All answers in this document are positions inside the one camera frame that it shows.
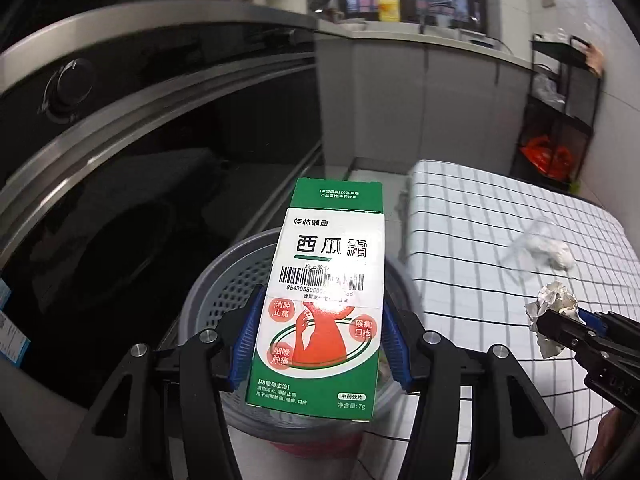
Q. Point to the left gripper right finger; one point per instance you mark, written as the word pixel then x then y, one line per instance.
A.
pixel 514 435

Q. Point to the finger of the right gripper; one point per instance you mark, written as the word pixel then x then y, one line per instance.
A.
pixel 572 335
pixel 593 320

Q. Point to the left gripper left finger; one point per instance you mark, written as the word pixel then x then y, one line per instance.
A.
pixel 125 433

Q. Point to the checkered paper ball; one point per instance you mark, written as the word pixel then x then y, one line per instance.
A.
pixel 557 298

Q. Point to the clear plastic cup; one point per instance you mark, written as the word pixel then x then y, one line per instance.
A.
pixel 516 256

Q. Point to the green white medicine box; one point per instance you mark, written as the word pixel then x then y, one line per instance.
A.
pixel 319 335

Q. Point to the grey perforated trash basket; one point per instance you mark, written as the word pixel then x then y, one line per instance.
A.
pixel 224 286

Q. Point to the grey kitchen cabinets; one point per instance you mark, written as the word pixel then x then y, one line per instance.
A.
pixel 390 96

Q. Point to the white black grid tablecloth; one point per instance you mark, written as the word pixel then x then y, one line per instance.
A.
pixel 452 227

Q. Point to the red plastic bag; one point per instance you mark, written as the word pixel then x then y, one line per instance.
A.
pixel 554 161

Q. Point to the blue energy label sticker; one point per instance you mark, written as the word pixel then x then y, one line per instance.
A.
pixel 13 342

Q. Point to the black metal shelf rack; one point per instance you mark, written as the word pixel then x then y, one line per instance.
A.
pixel 577 67

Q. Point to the clear plastic bag on shelf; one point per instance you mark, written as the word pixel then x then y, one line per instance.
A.
pixel 544 89

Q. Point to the black built-in oven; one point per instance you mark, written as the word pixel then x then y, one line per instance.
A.
pixel 138 142

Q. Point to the yellow detergent bottle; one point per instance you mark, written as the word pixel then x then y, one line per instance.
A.
pixel 389 11

